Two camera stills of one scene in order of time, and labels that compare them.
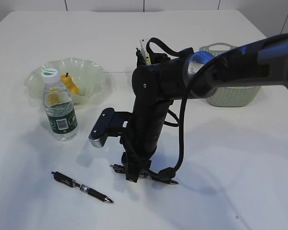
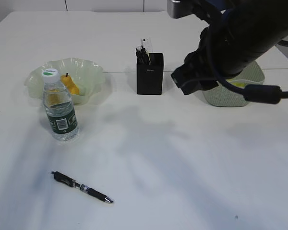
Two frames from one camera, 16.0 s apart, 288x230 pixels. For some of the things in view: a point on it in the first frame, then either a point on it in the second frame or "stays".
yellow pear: [72, 88] stays
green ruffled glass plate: [86, 74] stays
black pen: [122, 169] → [144, 57]
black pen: [69, 182] stays
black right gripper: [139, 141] → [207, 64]
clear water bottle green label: [59, 107] stays
